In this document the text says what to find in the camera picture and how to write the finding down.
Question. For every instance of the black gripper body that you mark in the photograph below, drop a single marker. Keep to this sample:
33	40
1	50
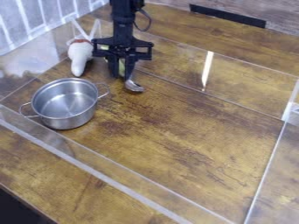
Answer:
105	48

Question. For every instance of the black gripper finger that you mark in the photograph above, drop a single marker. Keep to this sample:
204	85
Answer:
129	67
112	65

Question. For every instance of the green handled metal spoon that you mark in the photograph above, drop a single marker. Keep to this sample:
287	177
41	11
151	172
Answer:
133	87

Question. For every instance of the white plush toy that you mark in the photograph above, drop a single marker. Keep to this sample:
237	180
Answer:
78	54

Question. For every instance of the small steel pot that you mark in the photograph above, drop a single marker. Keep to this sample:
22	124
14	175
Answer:
65	102

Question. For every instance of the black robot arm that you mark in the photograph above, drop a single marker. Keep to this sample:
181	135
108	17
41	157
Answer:
122	14

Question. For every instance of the clear acrylic stand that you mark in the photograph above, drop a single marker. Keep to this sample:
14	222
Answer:
80	34

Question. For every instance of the black strip on table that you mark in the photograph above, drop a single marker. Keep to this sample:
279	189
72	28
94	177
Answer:
245	20

